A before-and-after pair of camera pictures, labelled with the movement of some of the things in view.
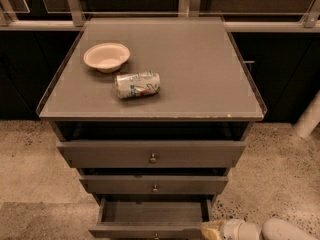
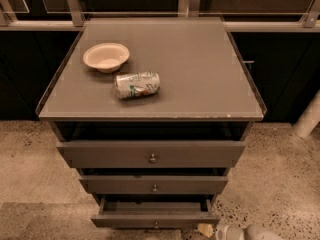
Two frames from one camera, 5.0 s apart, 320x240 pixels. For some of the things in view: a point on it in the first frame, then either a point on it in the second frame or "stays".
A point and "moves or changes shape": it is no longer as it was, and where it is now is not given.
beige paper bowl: x=107 y=57 stays
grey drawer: x=153 y=154 stays
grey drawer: x=151 y=217 moves or changes shape
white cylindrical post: x=309 y=118 stays
